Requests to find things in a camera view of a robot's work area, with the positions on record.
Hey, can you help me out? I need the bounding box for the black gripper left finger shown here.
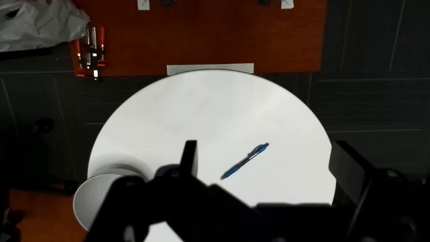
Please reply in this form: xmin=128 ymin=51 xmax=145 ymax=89
xmin=179 ymin=139 xmax=199 ymax=180

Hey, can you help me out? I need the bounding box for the white plastic bag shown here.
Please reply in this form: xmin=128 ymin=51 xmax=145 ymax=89
xmin=0 ymin=0 xmax=91 ymax=54

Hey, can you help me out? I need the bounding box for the white round bowl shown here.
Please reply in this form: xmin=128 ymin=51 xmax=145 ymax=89
xmin=71 ymin=166 xmax=156 ymax=233

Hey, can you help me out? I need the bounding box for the blue ballpoint pen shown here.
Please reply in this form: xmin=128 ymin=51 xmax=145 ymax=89
xmin=219 ymin=141 xmax=270 ymax=182

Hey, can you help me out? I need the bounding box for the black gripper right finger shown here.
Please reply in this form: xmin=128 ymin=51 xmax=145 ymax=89
xmin=329 ymin=140 xmax=382 ymax=213

